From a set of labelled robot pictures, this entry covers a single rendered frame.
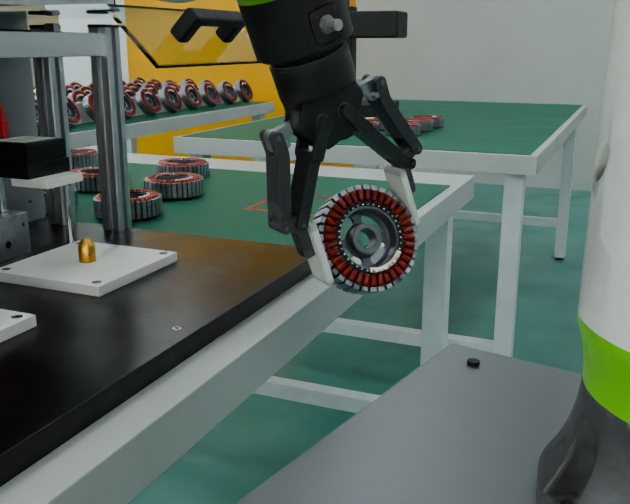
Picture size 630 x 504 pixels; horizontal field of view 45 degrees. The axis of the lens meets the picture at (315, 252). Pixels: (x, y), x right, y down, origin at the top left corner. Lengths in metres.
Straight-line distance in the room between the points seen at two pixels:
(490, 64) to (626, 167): 5.57
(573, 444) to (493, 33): 5.56
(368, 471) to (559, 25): 5.49
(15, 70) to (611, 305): 1.01
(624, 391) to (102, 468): 0.37
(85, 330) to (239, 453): 1.34
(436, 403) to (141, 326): 0.37
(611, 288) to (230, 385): 0.46
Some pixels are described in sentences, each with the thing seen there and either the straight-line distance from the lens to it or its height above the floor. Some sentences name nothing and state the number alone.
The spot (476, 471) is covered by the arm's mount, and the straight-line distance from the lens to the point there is 0.39.
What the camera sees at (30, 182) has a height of 0.88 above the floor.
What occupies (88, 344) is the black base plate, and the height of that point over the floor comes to 0.77.
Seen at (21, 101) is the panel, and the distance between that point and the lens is 1.20.
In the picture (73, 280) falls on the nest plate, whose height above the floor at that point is 0.78.
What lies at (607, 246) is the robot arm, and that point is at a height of 0.95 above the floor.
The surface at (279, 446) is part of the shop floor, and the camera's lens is 2.08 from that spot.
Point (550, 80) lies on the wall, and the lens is 5.80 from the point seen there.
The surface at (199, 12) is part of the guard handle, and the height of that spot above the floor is 1.06.
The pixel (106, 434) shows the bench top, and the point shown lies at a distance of 0.60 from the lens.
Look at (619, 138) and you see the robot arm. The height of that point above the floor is 0.99.
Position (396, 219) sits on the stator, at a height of 0.85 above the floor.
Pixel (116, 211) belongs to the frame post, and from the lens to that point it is 1.11.
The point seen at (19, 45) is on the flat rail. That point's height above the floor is 1.03.
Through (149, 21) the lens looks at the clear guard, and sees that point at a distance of 0.82.
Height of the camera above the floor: 1.03
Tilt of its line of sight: 15 degrees down
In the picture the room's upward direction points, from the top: straight up
